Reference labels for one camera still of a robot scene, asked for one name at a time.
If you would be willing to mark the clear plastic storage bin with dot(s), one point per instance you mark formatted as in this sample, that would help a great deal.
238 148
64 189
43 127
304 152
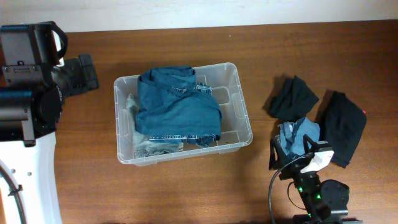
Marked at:
236 130

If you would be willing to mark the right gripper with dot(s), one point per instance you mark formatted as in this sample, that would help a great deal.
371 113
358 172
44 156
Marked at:
282 157

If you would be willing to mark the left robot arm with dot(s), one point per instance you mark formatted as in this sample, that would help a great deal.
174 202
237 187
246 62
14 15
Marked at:
31 106

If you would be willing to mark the light blue cloth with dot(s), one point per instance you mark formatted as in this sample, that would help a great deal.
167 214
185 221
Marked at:
290 137

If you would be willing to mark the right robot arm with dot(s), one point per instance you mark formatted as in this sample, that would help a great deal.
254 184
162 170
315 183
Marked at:
324 202

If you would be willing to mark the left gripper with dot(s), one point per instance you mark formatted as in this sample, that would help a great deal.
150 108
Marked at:
87 71

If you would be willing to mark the light blue jeans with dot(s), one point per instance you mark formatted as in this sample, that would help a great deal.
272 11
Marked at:
142 146

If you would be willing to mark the black cloth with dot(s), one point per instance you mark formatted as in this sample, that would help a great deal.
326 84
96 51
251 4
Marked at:
294 101
342 124

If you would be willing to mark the dark blue jeans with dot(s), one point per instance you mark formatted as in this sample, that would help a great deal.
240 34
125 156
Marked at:
175 107

